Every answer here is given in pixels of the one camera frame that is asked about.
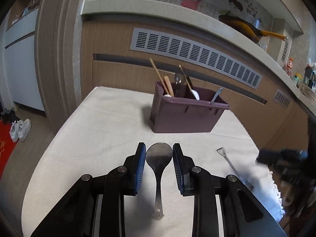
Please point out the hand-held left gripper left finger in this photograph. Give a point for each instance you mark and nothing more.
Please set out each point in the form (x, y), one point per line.
(139, 167)

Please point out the black shoes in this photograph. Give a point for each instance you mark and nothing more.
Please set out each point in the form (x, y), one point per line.
(7, 115)

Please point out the white tablecloth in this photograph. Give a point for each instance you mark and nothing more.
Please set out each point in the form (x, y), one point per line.
(98, 133)

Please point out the wall vent grille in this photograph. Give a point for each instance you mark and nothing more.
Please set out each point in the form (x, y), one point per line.
(285, 50)

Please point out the purple plastic utensil container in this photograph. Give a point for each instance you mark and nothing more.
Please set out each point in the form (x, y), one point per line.
(182, 116)

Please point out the small grey vent grille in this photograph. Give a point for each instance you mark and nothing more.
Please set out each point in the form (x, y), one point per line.
(282, 98)

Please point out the wooden spoon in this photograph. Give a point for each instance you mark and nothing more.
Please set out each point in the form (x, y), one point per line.
(169, 86)

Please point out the wicker basket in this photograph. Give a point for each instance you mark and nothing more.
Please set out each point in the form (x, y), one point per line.
(308, 93)

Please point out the wooden chopstick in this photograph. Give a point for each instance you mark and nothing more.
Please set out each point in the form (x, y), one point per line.
(158, 75)
(185, 77)

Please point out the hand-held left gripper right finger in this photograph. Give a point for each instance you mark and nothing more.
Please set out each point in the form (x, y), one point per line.
(177, 167)

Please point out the blue silicone spatula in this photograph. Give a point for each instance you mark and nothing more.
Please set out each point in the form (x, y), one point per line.
(217, 95)

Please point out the white cabinet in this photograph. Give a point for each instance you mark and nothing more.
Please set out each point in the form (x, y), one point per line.
(24, 66)

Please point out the long grey vent grille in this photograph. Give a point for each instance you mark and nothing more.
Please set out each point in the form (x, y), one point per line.
(197, 54)

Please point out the metal spatula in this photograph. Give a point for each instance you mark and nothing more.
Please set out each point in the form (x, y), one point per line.
(234, 170)

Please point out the grey stone counter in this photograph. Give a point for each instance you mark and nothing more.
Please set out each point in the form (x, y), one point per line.
(153, 13)

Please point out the orange snack bag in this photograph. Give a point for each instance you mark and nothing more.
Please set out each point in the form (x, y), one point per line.
(289, 66)

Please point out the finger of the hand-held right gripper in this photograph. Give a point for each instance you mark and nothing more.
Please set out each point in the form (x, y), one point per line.
(293, 176)
(279, 156)

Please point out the white sneaker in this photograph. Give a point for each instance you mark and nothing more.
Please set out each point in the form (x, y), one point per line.
(24, 129)
(14, 132)

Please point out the red floor mat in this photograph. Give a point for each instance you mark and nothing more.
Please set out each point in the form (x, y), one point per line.
(6, 148)

